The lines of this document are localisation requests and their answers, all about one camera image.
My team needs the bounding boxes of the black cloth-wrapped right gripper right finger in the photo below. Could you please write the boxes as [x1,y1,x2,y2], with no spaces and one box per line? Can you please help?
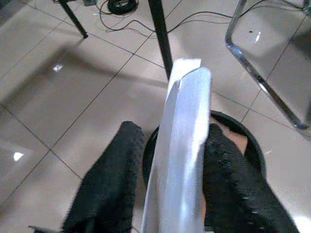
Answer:
[202,123,300,233]

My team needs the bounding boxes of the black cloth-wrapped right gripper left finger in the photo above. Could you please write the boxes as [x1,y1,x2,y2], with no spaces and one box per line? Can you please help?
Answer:
[62,120,145,233]

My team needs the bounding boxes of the round black rubbish bin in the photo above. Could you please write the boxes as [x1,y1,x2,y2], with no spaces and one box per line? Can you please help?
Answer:
[142,110,267,187]

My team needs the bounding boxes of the thick black table leg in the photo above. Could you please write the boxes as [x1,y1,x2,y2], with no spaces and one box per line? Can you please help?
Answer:
[147,0,174,80]

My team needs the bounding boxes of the thin black table leg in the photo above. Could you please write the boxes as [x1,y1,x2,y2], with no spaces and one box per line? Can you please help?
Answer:
[58,0,89,39]

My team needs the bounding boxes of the chair with chrome frame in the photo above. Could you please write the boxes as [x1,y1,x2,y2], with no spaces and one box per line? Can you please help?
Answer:
[225,0,311,137]

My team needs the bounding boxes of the loose black floor cable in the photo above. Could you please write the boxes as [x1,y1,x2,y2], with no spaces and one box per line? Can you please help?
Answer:
[98,0,268,34]

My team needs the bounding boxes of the coiled black cable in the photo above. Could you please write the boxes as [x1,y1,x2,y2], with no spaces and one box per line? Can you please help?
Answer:
[107,0,139,15]

